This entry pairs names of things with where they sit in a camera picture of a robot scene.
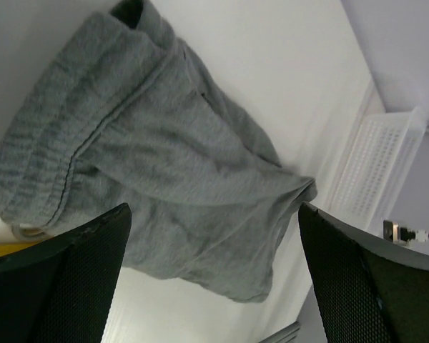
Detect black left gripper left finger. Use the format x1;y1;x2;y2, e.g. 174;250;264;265
0;204;132;343

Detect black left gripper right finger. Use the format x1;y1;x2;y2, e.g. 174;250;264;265
298;203;429;342

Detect yellow shorts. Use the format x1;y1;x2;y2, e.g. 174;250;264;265
0;242;39;257

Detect grey shorts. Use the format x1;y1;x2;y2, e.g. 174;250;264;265
0;1;317;303

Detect white plastic basket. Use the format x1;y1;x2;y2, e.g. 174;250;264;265
327;107;428;236

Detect aluminium mounting rail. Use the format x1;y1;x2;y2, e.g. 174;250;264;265
260;322;301;343

